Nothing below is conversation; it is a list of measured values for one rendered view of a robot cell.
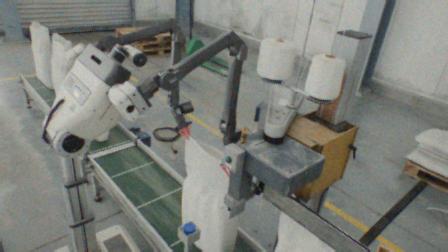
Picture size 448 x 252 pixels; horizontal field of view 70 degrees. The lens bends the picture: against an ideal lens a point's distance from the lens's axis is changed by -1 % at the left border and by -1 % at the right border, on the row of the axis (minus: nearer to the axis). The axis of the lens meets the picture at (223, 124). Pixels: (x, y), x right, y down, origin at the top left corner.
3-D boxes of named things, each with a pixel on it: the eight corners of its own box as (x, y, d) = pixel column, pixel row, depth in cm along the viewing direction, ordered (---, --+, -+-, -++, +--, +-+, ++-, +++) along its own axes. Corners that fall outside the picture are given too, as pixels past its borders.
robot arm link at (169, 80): (227, 24, 151) (239, 24, 143) (238, 50, 158) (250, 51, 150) (149, 75, 137) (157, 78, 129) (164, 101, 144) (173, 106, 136)
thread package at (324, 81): (296, 91, 135) (304, 52, 128) (315, 86, 144) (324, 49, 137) (326, 104, 126) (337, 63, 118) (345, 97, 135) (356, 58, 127)
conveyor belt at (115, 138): (24, 82, 421) (23, 76, 417) (56, 77, 445) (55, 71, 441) (92, 163, 281) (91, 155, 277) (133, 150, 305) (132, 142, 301)
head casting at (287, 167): (226, 193, 144) (233, 135, 131) (262, 174, 160) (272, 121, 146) (277, 234, 125) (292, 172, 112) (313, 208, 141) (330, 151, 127)
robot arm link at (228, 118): (227, 43, 154) (240, 44, 145) (236, 44, 157) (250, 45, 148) (216, 130, 163) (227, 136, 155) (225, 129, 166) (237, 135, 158)
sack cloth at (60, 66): (51, 97, 368) (41, 34, 335) (71, 94, 382) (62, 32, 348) (66, 113, 339) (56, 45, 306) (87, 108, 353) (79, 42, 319)
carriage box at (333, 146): (267, 176, 165) (277, 122, 150) (305, 156, 186) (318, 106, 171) (306, 203, 149) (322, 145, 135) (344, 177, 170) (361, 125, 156)
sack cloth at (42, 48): (34, 79, 411) (23, 21, 378) (50, 76, 424) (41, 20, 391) (47, 91, 383) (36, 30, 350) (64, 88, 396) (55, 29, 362)
